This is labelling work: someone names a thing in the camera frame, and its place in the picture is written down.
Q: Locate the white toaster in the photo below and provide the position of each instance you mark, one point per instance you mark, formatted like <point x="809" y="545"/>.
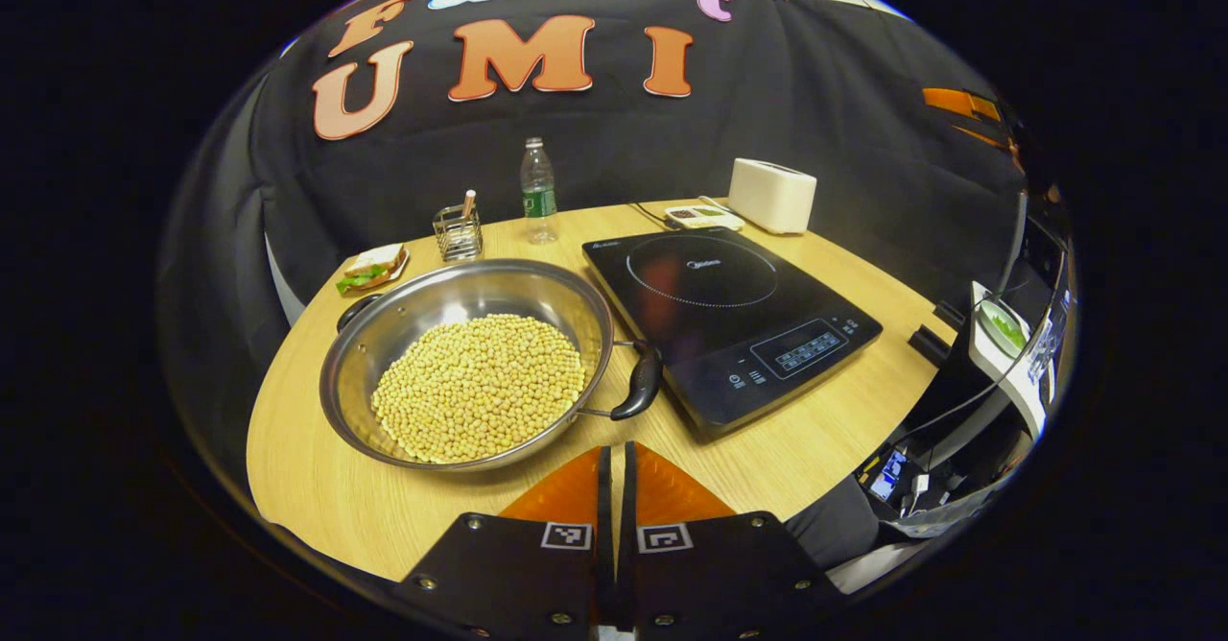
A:
<point x="772" y="200"/>

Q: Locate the blue screen device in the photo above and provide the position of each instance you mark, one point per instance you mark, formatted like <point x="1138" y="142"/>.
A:
<point x="887" y="476"/>

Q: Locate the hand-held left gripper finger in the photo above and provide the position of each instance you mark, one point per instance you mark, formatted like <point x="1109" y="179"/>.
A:
<point x="628" y="497"/>
<point x="605" y="497"/>

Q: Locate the white side stand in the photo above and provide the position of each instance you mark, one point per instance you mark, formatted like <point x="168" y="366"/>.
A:
<point x="1027" y="387"/>

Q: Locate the clear plastic water bottle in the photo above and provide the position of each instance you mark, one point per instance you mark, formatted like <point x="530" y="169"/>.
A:
<point x="538" y="200"/>

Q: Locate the black backdrop cloth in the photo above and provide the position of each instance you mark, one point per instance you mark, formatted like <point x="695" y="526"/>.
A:
<point x="767" y="94"/>

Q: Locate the black induction cooktop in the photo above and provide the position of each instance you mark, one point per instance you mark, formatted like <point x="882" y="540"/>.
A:
<point x="729" y="334"/>

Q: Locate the plate with greens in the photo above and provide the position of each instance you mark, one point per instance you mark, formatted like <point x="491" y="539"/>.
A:
<point x="1003" y="329"/>

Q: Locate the white divided tray with beans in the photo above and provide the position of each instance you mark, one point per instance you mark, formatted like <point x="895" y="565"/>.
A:
<point x="700" y="217"/>

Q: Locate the sandwich on plate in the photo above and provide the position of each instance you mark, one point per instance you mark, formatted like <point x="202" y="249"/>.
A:
<point x="374" y="262"/>

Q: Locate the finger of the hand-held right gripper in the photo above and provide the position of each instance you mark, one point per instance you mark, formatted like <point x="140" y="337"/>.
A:
<point x="959" y="104"/>
<point x="983" y="137"/>

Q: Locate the steel pot with soybeans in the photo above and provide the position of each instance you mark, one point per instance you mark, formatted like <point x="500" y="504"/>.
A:
<point x="480" y="382"/>

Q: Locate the black block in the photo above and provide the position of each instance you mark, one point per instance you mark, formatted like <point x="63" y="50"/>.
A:
<point x="931" y="345"/>

